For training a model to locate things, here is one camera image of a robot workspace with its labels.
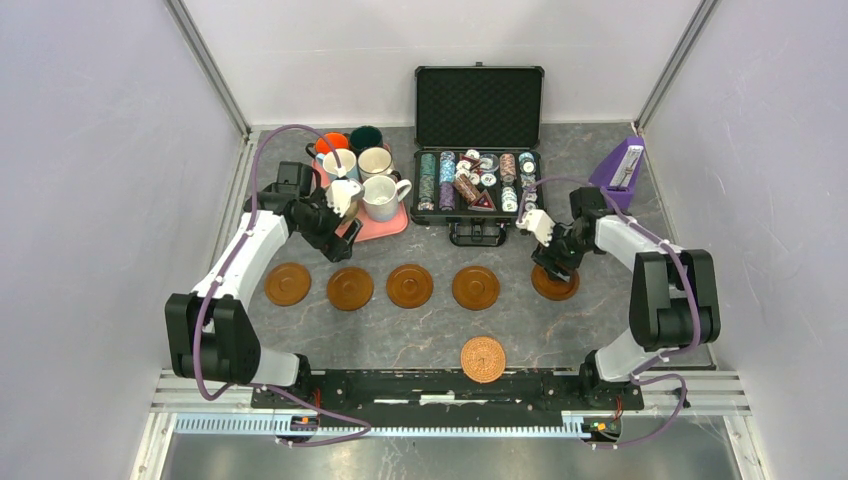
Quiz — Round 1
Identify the wooden coaster four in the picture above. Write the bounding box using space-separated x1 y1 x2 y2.
452 266 500 311

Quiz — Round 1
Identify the wooden coaster five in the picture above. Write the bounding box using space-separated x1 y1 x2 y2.
531 265 580 301

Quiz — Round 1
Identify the light blue mug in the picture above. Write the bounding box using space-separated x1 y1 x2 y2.
315 148 360 182

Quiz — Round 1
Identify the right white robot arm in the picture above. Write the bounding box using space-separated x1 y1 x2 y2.
517 186 721 408

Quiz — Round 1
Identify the pink serving tray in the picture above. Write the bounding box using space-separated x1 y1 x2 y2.
312 154 409 243

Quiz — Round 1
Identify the white mug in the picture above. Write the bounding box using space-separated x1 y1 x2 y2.
363 176 412 223

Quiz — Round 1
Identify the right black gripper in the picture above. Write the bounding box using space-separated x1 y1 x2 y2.
530 219 593 284

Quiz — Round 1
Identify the wooden coaster one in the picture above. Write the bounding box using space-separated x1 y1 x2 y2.
264 262 312 307

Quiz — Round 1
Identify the dark green mug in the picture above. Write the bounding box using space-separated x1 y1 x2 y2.
348 125 384 155

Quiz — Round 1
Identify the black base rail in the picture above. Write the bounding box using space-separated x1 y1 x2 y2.
290 368 644 428

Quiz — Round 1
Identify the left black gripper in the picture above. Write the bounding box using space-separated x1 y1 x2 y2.
295 187 362 263

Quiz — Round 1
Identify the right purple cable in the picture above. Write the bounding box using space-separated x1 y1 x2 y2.
516 176 704 452

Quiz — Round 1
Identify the orange mug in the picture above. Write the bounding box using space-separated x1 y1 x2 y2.
305 132 349 158

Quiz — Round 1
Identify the wooden coaster two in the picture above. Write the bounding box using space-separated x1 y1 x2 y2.
326 267 374 311

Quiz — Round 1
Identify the black poker chip case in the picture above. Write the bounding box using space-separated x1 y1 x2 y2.
409 64 545 247

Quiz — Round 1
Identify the cream mug dark handle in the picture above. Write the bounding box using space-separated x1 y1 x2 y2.
357 147 403 184

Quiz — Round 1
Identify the beige ceramic mug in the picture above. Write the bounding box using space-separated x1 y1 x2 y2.
342 193 363 224

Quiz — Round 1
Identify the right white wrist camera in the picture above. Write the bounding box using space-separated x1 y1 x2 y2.
516 208 556 247

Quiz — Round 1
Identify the wooden coaster three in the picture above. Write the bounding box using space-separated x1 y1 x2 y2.
386 264 434 309

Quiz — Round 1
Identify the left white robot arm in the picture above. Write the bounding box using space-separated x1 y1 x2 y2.
164 162 364 408

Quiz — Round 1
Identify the purple metronome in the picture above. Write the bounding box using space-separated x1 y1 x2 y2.
589 136 645 210

